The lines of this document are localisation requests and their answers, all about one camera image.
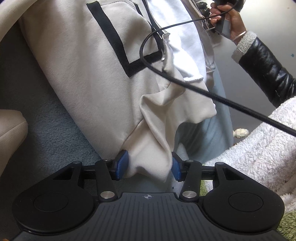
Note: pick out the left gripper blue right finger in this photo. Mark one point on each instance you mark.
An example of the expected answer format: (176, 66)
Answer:
(178, 168)

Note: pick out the cream bed post knob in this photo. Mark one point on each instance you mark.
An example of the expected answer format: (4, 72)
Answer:
(240, 133)

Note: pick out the beige zip hoodie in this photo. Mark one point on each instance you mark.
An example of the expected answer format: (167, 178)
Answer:
(89, 53)

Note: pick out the folded beige garment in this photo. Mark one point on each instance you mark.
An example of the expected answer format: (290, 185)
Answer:
(14, 130)

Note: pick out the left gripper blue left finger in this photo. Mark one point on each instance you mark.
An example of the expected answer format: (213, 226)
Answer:
(119, 165)

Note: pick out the black leather sleeve forearm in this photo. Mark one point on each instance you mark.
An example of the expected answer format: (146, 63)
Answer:
(263, 67)

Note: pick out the person right hand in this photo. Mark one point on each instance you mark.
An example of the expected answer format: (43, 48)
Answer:
(228, 13)

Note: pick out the grey-blue bed blanket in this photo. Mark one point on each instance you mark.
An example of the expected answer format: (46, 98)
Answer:
(54, 140)

